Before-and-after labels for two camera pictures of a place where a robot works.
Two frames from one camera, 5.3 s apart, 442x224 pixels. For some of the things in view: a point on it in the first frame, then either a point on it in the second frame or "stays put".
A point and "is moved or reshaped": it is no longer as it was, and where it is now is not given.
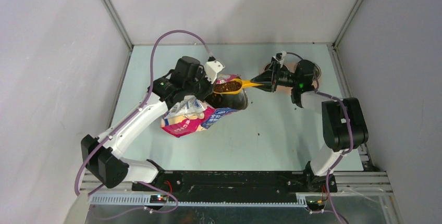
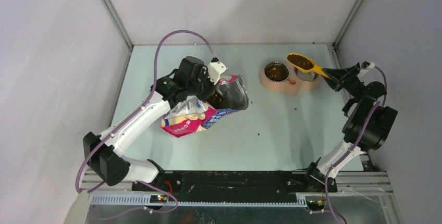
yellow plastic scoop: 244,83 is moved or reshaped
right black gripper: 270,79 -> 339,83
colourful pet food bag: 193,114 stays put
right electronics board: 315,205 stays put
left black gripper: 201,74 stays put
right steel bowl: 308,69 stays put
